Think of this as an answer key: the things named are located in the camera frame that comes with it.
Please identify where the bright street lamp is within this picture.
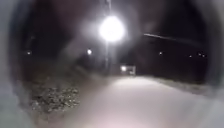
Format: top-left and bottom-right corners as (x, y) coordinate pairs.
(98, 0), (127, 75)

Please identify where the pale paved path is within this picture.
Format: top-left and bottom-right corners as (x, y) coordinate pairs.
(74, 75), (224, 128)

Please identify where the rough dark ground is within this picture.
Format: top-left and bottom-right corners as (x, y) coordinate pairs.
(19, 68), (113, 128)

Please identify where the dark verge strip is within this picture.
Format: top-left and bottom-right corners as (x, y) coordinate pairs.
(141, 74), (221, 98)

